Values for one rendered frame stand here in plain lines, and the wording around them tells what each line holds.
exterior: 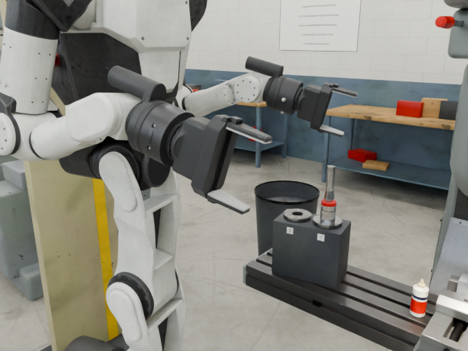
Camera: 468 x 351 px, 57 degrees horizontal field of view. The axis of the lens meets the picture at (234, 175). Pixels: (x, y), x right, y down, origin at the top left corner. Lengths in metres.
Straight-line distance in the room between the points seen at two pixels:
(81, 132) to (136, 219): 0.37
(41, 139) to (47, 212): 1.38
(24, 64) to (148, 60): 0.24
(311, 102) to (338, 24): 4.92
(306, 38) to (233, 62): 1.34
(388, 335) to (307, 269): 0.30
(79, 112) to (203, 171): 0.23
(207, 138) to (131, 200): 0.45
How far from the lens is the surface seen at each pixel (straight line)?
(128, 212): 1.04
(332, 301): 1.36
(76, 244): 2.33
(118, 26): 0.90
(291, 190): 3.37
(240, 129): 0.58
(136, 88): 0.68
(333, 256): 1.35
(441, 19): 0.92
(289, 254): 1.41
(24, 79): 0.88
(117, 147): 1.03
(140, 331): 1.17
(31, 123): 0.89
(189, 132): 0.61
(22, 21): 0.86
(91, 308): 2.54
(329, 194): 1.33
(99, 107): 0.68
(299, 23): 6.29
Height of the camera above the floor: 1.67
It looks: 17 degrees down
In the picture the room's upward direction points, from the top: straight up
